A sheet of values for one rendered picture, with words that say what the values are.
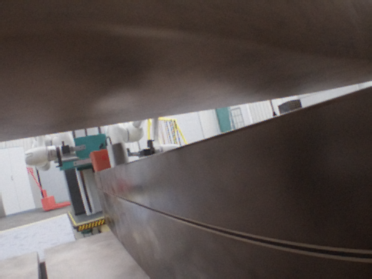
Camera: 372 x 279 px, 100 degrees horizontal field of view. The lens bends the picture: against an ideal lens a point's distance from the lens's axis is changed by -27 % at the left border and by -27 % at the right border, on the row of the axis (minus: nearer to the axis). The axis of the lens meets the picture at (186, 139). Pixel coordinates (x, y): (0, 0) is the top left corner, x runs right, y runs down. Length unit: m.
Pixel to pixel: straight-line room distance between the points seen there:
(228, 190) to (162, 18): 0.25
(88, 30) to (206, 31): 0.19
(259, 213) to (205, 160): 0.08
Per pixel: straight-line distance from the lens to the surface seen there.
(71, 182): 2.17
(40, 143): 1.52
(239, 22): 0.44
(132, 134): 2.01
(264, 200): 0.17
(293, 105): 1.40
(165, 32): 0.33
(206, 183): 0.23
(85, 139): 2.03
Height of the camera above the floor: 0.68
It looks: 4 degrees up
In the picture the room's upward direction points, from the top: 14 degrees counter-clockwise
